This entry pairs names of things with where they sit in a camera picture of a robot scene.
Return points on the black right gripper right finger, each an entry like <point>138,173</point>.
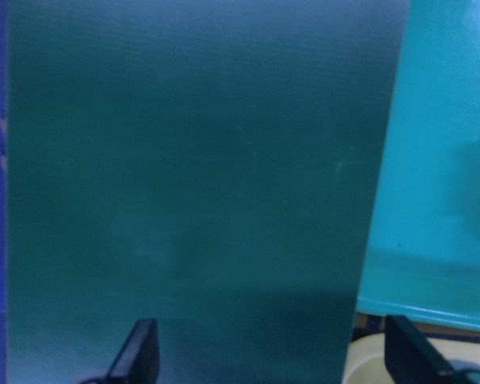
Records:
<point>410,358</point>

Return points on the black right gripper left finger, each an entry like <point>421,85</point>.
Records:
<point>138,360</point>

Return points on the yellow plastic tray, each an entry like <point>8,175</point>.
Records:
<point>365,357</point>

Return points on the green plastic tray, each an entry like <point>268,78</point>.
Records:
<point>423,256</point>

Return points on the green conveyor belt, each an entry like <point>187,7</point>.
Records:
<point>210,164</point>

